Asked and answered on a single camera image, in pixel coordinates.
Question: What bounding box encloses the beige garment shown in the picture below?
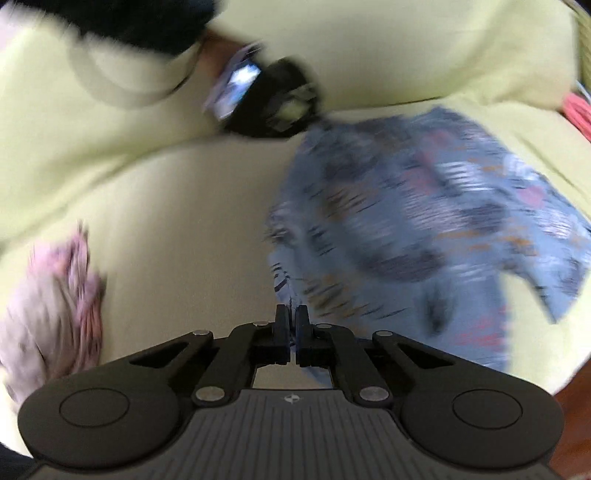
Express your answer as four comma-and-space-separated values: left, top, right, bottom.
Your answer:
0, 277, 75, 407

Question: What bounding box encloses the blue patterned garment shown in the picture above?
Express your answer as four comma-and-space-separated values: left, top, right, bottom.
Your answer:
265, 106, 591, 374

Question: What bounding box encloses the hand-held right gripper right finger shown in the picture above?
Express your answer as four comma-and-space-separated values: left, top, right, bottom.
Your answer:
295, 305, 462, 407

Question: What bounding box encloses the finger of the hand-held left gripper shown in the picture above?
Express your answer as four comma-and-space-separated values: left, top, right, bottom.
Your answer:
272, 69, 324, 137

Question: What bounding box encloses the pink patterned garment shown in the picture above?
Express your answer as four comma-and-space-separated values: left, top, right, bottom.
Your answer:
14, 222, 108, 374

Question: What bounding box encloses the person's left forearm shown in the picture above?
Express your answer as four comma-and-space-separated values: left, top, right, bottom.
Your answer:
0, 0, 245, 63

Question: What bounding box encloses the pink corduroy cloth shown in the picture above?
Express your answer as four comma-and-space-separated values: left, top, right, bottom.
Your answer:
561, 91, 591, 141

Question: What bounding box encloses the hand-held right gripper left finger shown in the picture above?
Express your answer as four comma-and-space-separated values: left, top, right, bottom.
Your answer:
129, 304, 295, 408

